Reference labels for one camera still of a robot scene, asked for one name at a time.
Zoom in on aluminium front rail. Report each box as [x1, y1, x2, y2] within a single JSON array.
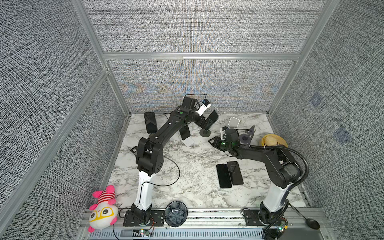
[[75, 208, 337, 240]]

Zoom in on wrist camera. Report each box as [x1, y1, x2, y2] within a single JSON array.
[[196, 99, 211, 116], [221, 126, 228, 140]]

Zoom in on black round stand back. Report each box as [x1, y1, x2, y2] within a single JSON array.
[[200, 129, 211, 138]]

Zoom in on pink white plush toy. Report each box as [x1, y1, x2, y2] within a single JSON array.
[[88, 185, 118, 233]]

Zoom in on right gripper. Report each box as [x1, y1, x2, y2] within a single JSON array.
[[207, 136, 233, 152]]

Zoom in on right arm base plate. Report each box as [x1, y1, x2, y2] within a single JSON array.
[[241, 208, 263, 226]]

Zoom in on black ladle spoon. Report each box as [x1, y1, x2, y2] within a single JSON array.
[[289, 203, 320, 230]]

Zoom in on purple round phone stand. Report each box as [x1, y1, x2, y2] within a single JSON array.
[[237, 126, 256, 145]]

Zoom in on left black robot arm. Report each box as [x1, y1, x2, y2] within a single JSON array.
[[131, 94, 211, 224]]

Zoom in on black phone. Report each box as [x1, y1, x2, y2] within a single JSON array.
[[216, 164, 232, 189], [204, 111, 219, 131], [179, 125, 191, 141], [144, 112, 158, 134], [227, 161, 244, 186]]

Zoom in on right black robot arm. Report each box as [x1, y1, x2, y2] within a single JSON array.
[[209, 129, 309, 225]]

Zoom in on yellow bamboo steamer basket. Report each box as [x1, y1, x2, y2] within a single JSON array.
[[261, 134, 288, 147]]

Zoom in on dark glass flower bowl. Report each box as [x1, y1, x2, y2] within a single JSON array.
[[164, 201, 188, 228]]

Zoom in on white stand centre-left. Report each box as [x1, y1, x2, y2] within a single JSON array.
[[183, 137, 195, 147]]

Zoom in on white folding phone stand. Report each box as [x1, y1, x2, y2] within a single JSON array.
[[228, 117, 241, 129]]

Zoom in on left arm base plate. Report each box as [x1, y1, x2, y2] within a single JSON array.
[[123, 210, 165, 228]]

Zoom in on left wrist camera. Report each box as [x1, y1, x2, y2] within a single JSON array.
[[196, 99, 211, 116]]

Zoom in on small black clip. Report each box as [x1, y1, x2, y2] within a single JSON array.
[[130, 146, 138, 156]]

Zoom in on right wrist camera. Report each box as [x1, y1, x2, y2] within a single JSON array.
[[221, 126, 228, 140]]

